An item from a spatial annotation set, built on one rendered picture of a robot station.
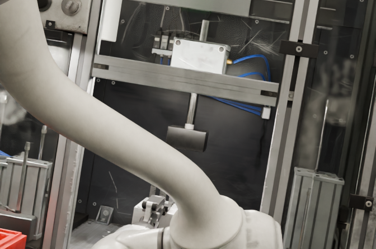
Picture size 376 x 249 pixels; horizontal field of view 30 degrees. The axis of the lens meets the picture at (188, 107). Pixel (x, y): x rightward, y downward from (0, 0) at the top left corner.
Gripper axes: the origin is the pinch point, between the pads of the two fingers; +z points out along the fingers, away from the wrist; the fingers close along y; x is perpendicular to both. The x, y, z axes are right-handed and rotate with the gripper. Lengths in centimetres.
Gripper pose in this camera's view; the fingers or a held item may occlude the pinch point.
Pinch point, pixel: (158, 222)
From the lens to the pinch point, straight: 136.1
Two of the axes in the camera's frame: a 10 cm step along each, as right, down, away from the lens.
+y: 1.5, -9.8, -0.8
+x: -9.8, -1.6, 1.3
